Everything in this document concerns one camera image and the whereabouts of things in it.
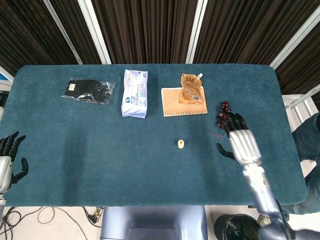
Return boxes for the black floor cable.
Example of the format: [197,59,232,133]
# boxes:
[0,206,16,240]

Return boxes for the thin grey partition post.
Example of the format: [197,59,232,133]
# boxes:
[42,0,84,65]

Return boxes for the white metal frame rack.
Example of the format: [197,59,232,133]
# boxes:
[281,83,320,133]

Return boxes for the white partition post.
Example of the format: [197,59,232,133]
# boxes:
[76,0,112,65]
[185,0,213,65]
[269,11,320,71]

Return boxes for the spiral bound notebook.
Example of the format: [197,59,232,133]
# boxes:
[161,86,208,118]

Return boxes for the white panel with blue stripe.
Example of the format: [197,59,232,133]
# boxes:
[0,65,15,83]

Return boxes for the orange spout pouch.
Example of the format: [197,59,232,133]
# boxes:
[178,72,204,105]

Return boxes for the teal table cloth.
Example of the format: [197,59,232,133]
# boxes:
[0,64,308,208]

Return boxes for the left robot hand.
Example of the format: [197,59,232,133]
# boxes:
[0,131,29,195]

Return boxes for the dark brown pleated curtain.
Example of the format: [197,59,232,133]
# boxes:
[0,0,320,96]

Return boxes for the white blue paper package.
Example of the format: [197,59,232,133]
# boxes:
[120,69,149,119]

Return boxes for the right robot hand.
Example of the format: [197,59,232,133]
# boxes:
[216,111,263,168]

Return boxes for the black gloves in plastic bag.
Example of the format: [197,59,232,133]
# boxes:
[60,76,117,105]

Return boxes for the black trash bin with bag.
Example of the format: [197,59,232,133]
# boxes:
[214,213,263,240]

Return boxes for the blue grey robot torso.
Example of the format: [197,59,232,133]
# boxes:
[99,205,209,240]

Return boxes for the purple grape bunch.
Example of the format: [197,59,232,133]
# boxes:
[206,100,233,138]

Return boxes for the white floor cable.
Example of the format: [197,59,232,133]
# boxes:
[37,206,88,240]

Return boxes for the person in blue jeans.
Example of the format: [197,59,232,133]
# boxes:
[257,117,320,227]

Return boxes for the black power plug strip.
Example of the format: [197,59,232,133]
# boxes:
[83,206,105,228]

